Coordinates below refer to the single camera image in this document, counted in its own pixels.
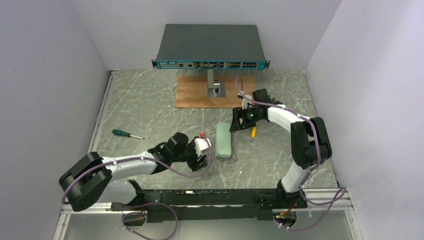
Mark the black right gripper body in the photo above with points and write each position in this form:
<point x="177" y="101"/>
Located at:
<point x="238" y="117"/>

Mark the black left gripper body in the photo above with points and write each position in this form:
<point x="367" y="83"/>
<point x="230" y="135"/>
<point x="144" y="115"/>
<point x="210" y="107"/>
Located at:
<point x="192" y="156"/>

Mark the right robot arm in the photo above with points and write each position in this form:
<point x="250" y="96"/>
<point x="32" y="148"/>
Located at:
<point x="309" y="141"/>

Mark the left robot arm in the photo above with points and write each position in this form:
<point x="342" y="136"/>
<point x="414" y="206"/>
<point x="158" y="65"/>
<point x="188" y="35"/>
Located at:
<point x="93" y="179"/>

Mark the wooden board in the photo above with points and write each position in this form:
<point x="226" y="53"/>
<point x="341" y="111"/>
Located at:
<point x="192" y="93"/>

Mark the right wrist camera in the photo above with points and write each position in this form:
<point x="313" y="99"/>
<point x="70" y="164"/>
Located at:
<point x="246" y="100"/>

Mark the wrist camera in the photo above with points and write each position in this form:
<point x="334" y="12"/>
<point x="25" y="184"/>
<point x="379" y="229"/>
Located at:
<point x="246" y="100"/>
<point x="202" y="144"/>

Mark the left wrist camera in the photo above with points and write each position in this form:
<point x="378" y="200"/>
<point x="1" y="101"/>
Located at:
<point x="202" y="144"/>

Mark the metal bracket stand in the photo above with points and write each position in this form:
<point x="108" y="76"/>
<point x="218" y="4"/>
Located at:
<point x="215" y="89"/>

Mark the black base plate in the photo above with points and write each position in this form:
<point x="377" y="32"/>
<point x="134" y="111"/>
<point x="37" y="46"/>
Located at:
<point x="210" y="204"/>

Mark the green handled screwdriver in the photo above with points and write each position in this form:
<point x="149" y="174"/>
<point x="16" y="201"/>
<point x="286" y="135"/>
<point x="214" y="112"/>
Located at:
<point x="122" y="133"/>

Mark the network switch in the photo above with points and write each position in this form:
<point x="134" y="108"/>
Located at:
<point x="211" y="46"/>

